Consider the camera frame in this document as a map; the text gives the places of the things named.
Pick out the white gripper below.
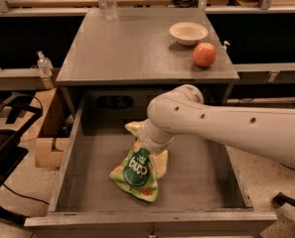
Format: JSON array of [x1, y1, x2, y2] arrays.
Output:
[[125, 119, 174, 179]]

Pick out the green rice chip bag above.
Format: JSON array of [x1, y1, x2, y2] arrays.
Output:
[[109, 139, 158, 202]]

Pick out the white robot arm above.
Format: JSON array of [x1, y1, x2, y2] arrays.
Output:
[[134, 84, 295, 170]]

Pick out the open grey drawer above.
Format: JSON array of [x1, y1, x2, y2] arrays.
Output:
[[25, 90, 276, 238]]

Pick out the grey wooden cabinet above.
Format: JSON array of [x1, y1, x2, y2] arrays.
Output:
[[57, 7, 238, 112]]

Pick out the brown cardboard box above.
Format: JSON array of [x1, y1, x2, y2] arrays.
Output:
[[21, 75, 71, 168]]

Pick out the red apple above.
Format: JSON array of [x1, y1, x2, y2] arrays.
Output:
[[193, 43, 217, 67]]

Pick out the white paper bowl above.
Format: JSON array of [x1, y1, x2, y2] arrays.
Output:
[[169, 22, 209, 46]]

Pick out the small white pump bottle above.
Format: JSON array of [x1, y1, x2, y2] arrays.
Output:
[[222, 41, 230, 52]]

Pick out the clear sanitizer pump bottle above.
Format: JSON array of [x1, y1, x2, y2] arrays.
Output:
[[37, 52, 53, 76]]

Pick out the clear plastic water bottle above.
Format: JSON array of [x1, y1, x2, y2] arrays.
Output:
[[99, 0, 117, 21]]

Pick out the black stand base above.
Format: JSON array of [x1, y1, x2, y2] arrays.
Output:
[[272, 192, 295, 207]]

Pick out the black chair frame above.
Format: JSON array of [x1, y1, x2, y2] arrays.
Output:
[[0, 92, 43, 226]]

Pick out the grey shelf rail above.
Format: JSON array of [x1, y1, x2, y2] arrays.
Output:
[[0, 68, 45, 91]]

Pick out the black floor cable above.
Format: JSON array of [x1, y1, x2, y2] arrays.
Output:
[[279, 162, 295, 178]]

